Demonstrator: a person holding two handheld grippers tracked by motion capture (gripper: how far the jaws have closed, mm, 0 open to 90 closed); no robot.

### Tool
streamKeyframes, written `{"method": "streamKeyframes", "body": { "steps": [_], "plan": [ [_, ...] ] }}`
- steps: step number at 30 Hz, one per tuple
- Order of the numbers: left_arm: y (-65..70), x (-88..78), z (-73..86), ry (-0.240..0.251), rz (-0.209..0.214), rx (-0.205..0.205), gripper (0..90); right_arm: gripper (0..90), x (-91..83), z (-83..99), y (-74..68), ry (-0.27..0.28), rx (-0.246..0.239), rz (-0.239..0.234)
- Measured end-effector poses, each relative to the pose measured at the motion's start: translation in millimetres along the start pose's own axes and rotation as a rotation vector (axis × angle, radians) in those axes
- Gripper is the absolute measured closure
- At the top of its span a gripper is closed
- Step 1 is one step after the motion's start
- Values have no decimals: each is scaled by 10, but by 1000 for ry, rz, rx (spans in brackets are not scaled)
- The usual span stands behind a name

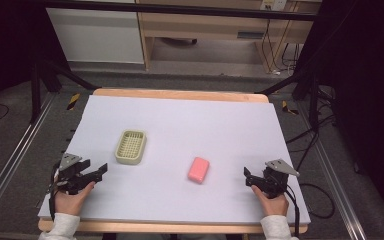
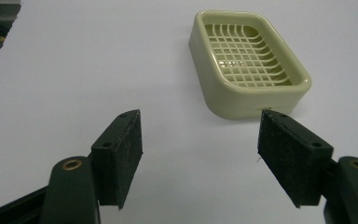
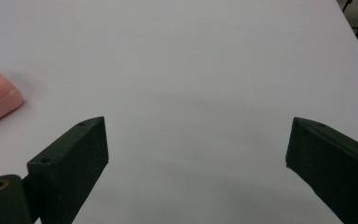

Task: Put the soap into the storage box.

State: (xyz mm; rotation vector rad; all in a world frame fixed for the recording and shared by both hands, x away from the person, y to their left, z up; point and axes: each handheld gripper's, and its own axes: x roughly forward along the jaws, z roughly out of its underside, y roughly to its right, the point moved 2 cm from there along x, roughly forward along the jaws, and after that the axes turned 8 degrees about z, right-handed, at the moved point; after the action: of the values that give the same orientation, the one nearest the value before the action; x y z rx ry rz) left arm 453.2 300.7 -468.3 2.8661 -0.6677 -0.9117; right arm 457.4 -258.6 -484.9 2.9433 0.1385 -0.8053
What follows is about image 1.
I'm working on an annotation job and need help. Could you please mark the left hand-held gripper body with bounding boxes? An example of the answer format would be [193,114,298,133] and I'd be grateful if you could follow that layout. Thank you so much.
[55,152,96,196]

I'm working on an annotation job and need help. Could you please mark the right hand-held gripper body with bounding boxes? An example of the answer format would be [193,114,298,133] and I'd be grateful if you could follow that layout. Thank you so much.
[261,158,301,200]

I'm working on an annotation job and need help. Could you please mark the beige plastic soap dish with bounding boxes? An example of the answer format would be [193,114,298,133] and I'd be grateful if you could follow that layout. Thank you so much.
[114,129,148,166]

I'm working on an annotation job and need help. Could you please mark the pink soap bar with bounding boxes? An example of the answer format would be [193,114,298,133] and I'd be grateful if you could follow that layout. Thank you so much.
[187,156,211,185]

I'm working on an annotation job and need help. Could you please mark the person's left hand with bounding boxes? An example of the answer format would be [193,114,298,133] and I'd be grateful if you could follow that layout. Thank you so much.
[53,181,96,217]

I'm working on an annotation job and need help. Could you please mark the person's right hand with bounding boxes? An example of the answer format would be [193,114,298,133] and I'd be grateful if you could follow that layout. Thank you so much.
[250,184,290,217]

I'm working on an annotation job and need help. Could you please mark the yellow black tape strip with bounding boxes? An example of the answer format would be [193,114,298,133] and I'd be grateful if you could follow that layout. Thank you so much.
[281,100,300,117]
[66,92,81,111]

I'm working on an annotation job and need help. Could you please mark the white foam table sheet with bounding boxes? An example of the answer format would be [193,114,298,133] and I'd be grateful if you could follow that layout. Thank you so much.
[37,94,312,225]

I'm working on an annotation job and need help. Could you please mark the black metal stand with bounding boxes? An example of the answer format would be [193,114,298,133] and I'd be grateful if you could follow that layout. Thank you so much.
[29,59,99,125]
[254,70,322,132]

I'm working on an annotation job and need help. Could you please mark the wooden table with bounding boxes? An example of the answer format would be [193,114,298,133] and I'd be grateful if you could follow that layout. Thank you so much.
[38,87,310,235]

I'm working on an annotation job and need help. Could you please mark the white cabinet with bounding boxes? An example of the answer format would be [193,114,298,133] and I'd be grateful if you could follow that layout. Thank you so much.
[45,7,145,65]

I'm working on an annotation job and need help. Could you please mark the black curtain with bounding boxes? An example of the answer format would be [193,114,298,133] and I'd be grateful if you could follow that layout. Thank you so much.
[294,0,384,232]
[0,0,72,124]

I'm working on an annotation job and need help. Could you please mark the wooden desk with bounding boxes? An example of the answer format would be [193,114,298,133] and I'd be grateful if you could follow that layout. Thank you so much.
[135,0,322,74]

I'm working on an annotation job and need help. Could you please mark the white power strip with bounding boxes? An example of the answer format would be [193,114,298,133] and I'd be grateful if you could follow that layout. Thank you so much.
[260,0,287,11]

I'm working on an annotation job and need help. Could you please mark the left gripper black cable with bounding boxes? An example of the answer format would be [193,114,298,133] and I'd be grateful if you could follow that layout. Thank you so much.
[47,165,60,222]

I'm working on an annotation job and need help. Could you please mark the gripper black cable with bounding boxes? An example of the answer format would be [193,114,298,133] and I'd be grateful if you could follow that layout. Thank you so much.
[47,165,60,222]
[284,184,301,240]

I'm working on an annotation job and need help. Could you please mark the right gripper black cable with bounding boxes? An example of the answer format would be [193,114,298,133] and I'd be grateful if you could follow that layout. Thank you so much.
[284,184,301,240]

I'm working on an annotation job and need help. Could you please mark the black looped floor cable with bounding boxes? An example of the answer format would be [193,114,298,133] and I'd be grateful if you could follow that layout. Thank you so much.
[299,182,336,220]

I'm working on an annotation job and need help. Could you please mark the metal floor rail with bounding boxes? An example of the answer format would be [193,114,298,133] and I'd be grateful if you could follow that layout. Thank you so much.
[295,99,368,240]
[0,92,57,232]

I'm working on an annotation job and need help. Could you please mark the black floor cable bundle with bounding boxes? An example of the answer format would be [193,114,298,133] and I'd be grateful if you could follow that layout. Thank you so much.
[285,84,337,172]

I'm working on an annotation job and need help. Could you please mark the cables under desk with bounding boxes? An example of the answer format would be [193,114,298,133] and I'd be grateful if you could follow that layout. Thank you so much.
[260,18,302,76]

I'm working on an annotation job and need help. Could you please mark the black horizontal frame bar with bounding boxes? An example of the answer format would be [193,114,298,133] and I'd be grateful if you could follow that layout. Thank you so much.
[29,0,318,22]

